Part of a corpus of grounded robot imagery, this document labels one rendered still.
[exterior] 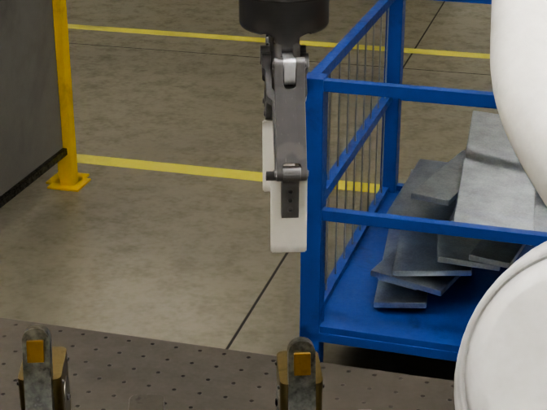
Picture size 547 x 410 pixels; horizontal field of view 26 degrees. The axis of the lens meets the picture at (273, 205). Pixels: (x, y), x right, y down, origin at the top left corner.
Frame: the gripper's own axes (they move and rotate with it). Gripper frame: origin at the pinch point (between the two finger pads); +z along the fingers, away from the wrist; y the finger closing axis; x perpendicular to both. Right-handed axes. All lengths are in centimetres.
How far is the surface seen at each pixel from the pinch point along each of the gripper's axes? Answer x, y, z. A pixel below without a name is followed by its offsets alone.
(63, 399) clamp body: 27, 43, 46
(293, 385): -4, 38, 42
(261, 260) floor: -12, 295, 146
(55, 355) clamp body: 28, 48, 42
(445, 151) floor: -101, 406, 146
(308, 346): -6, 39, 36
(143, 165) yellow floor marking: 36, 396, 146
